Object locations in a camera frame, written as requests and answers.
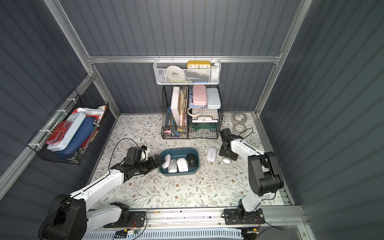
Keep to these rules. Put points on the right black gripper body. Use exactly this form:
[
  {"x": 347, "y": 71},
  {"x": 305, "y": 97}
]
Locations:
[{"x": 225, "y": 144}]

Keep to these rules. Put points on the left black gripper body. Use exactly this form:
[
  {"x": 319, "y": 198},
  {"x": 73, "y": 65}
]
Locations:
[{"x": 150, "y": 163}]

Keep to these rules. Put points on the white rounded computer mouse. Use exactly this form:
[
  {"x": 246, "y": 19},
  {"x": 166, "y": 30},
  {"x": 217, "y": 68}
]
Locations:
[{"x": 211, "y": 154}]

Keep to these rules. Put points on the white slim computer mouse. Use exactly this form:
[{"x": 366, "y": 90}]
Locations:
[{"x": 173, "y": 167}]

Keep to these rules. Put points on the teal plastic storage box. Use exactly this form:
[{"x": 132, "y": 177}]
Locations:
[{"x": 181, "y": 153}]

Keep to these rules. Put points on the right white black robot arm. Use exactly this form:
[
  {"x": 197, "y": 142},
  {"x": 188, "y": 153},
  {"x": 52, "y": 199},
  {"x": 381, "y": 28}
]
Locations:
[{"x": 265, "y": 176}]

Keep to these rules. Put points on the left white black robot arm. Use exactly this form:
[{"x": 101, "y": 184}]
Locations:
[{"x": 70, "y": 216}]

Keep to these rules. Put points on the black computer mouse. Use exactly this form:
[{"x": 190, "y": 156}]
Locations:
[{"x": 192, "y": 160}]

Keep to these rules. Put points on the white box upright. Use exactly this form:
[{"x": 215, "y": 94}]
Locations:
[{"x": 175, "y": 105}]

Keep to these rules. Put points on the clear tape roll front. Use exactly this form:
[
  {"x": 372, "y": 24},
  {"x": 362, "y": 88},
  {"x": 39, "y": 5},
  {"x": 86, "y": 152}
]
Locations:
[{"x": 239, "y": 128}]

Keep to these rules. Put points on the clear tape roll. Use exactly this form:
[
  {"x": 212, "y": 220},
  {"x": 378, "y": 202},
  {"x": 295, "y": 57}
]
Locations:
[
  {"x": 239, "y": 128},
  {"x": 239, "y": 118}
]

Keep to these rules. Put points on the clear tape roll rear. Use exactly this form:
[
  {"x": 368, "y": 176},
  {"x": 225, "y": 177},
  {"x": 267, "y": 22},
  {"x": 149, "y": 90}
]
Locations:
[{"x": 239, "y": 118}]

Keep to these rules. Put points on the light grey pencil case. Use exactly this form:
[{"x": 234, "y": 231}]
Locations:
[{"x": 213, "y": 99}]

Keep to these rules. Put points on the pink pencil case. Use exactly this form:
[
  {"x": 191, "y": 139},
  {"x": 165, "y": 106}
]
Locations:
[{"x": 199, "y": 95}]

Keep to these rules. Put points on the blue zip case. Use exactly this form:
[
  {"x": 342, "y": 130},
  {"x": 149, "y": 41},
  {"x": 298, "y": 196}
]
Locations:
[{"x": 82, "y": 134}]

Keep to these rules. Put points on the small circuit board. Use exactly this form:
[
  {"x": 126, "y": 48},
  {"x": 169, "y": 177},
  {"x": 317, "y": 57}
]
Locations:
[{"x": 124, "y": 234}]

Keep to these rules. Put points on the white plastic case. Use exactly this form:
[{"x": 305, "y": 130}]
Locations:
[{"x": 76, "y": 119}]

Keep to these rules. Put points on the white tape roll in basket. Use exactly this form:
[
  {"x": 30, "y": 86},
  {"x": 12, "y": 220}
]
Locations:
[{"x": 175, "y": 74}]

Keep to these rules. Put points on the yellow clock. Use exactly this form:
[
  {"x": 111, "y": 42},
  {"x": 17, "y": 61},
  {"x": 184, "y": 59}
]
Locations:
[{"x": 199, "y": 64}]

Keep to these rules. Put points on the white mesh hanging basket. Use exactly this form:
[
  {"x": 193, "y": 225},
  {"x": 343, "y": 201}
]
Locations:
[{"x": 193, "y": 76}]

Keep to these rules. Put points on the red wallet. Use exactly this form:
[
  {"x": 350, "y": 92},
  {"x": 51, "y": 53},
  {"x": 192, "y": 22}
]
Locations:
[{"x": 58, "y": 133}]

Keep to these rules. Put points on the black wire desk organizer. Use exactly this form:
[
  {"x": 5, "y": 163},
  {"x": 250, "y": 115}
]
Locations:
[{"x": 202, "y": 123}]

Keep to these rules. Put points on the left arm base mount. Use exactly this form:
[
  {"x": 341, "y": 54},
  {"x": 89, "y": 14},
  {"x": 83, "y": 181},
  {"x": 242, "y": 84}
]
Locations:
[{"x": 129, "y": 220}]

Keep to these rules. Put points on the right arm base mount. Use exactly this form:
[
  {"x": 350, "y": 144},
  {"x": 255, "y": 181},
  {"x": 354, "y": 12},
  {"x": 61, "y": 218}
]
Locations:
[{"x": 239, "y": 217}]

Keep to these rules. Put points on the black wire wall basket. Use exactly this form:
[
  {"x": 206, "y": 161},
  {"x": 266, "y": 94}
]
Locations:
[{"x": 91, "y": 107}]

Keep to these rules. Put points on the aluminium rail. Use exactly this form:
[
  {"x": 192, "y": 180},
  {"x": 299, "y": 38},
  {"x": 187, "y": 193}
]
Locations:
[{"x": 207, "y": 223}]

